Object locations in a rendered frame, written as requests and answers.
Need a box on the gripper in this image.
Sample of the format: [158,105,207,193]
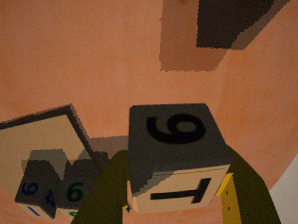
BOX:
[71,145,281,224]

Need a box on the tan flat mat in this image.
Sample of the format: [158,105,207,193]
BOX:
[0,111,102,198]

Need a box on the beige letter block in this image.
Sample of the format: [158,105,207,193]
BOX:
[56,178,96,221]
[128,103,233,213]
[14,176,59,219]

